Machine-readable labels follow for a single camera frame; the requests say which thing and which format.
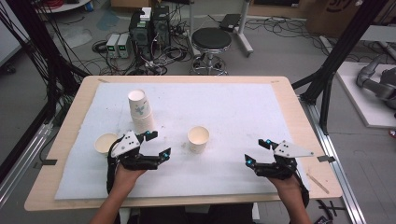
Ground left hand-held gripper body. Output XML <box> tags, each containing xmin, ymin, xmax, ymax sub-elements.
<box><xmin>106</xmin><ymin>130</ymin><xmax>163</xmax><ymax>172</ymax></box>

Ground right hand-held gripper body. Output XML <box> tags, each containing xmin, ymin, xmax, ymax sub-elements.
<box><xmin>253</xmin><ymin>140</ymin><xmax>315</xmax><ymax>181</ymax></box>

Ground stack of white paper cups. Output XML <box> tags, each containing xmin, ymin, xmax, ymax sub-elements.
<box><xmin>127</xmin><ymin>89</ymin><xmax>157</xmax><ymax>134</ymax></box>

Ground floral paper cup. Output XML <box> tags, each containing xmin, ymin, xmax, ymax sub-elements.
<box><xmin>187</xmin><ymin>125</ymin><xmax>210</xmax><ymax>154</ymax></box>
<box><xmin>93</xmin><ymin>133</ymin><xmax>120</xmax><ymax>156</ymax></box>

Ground person's left hand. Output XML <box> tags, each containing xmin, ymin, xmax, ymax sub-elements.
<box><xmin>113</xmin><ymin>163</ymin><xmax>149</xmax><ymax>190</ymax></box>

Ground person's right hand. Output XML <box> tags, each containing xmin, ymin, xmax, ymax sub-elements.
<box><xmin>267</xmin><ymin>174</ymin><xmax>304</xmax><ymax>195</ymax></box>

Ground black tape strip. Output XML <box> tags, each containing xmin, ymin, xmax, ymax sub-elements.
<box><xmin>33</xmin><ymin>159</ymin><xmax>59</xmax><ymax>169</ymax></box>
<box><xmin>317</xmin><ymin>154</ymin><xmax>337</xmax><ymax>163</ymax></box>

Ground wooden stick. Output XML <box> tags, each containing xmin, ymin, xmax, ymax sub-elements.
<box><xmin>305</xmin><ymin>172</ymin><xmax>331</xmax><ymax>195</ymax></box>

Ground white table mat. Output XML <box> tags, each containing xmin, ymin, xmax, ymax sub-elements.
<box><xmin>54</xmin><ymin>82</ymin><xmax>312</xmax><ymax>201</ymax></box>

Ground person's dark pants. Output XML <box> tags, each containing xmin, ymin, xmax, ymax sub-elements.
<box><xmin>136</xmin><ymin>203</ymin><xmax>255</xmax><ymax>224</ymax></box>

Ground white platform board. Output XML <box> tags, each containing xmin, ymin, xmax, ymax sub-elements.
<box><xmin>335</xmin><ymin>60</ymin><xmax>396</xmax><ymax>130</ymax></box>

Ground grey bench power supply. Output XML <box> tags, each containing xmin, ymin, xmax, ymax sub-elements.
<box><xmin>117</xmin><ymin>33</ymin><xmax>132</xmax><ymax>60</ymax></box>
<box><xmin>106</xmin><ymin>33</ymin><xmax>120</xmax><ymax>59</ymax></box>

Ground black computer tower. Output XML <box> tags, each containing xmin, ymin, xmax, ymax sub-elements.
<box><xmin>128</xmin><ymin>8</ymin><xmax>154</xmax><ymax>61</ymax></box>
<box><xmin>152</xmin><ymin>5</ymin><xmax>172</xmax><ymax>48</ymax></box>

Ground black round stool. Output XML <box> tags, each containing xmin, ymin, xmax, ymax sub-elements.
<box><xmin>190</xmin><ymin>27</ymin><xmax>233</xmax><ymax>77</ymax></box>

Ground small white box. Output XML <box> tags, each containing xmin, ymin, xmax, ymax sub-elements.
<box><xmin>139</xmin><ymin>7</ymin><xmax>153</xmax><ymax>22</ymax></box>

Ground black flat device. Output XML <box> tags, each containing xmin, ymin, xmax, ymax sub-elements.
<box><xmin>219</xmin><ymin>13</ymin><xmax>243</xmax><ymax>33</ymax></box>

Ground large brown cardboard box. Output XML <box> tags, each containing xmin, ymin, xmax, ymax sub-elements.
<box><xmin>306</xmin><ymin>0</ymin><xmax>379</xmax><ymax>38</ymax></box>

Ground white round table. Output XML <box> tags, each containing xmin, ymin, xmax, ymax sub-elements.
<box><xmin>33</xmin><ymin>0</ymin><xmax>93</xmax><ymax>14</ymax></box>

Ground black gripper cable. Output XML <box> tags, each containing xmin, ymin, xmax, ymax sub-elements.
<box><xmin>106</xmin><ymin>138</ymin><xmax>123</xmax><ymax>194</ymax></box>
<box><xmin>293</xmin><ymin>174</ymin><xmax>311</xmax><ymax>208</ymax></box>

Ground aluminium floor rail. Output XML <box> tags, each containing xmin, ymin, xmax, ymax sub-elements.
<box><xmin>0</xmin><ymin>121</ymin><xmax>54</xmax><ymax>203</ymax></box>
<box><xmin>299</xmin><ymin>95</ymin><xmax>368</xmax><ymax>224</ymax></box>

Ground tangle of black cables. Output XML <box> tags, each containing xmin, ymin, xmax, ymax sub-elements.
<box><xmin>92</xmin><ymin>38</ymin><xmax>194</xmax><ymax>77</ymax></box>

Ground black metal frame post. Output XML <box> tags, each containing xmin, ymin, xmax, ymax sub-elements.
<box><xmin>292</xmin><ymin>0</ymin><xmax>390</xmax><ymax>135</ymax></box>
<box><xmin>6</xmin><ymin>0</ymin><xmax>82</xmax><ymax>94</ymax></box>

